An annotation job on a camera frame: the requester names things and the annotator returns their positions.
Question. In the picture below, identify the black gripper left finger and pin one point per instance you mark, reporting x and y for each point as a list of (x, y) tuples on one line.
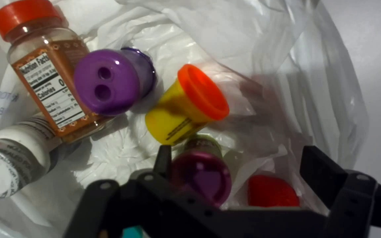
[(163, 159)]

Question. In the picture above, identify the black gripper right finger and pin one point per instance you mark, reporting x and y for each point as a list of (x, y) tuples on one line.
[(320, 176)]

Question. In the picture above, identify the yellow tub magenta lid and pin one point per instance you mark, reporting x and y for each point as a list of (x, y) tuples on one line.
[(204, 176)]

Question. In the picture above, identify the yellow tub orange lid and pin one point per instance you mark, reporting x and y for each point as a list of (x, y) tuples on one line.
[(186, 110)]

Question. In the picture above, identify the purple two-hole cup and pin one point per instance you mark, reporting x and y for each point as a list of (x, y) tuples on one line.
[(105, 81)]

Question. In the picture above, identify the white plastic bottle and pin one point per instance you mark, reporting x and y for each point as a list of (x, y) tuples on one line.
[(10, 160)]

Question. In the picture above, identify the yellow tub red lid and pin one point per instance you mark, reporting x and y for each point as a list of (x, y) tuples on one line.
[(272, 192)]

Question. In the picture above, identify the clear plastic bag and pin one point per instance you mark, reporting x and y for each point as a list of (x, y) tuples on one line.
[(287, 79)]

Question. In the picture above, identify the spice jar red lid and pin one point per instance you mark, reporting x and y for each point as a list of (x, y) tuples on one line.
[(45, 74)]

